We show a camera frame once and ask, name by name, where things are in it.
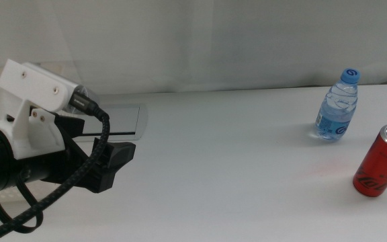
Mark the white backdrop curtain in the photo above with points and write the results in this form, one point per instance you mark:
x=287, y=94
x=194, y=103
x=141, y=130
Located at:
x=213, y=40

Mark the clear water bottle blue cap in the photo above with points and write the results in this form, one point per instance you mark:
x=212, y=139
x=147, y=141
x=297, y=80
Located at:
x=336, y=114

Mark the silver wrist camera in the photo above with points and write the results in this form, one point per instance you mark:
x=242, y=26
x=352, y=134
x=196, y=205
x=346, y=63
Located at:
x=87, y=90

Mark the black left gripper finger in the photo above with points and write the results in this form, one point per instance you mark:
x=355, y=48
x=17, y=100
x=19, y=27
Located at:
x=71, y=125
x=122, y=154

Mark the red cola can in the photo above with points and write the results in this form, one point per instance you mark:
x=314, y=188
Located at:
x=378, y=164

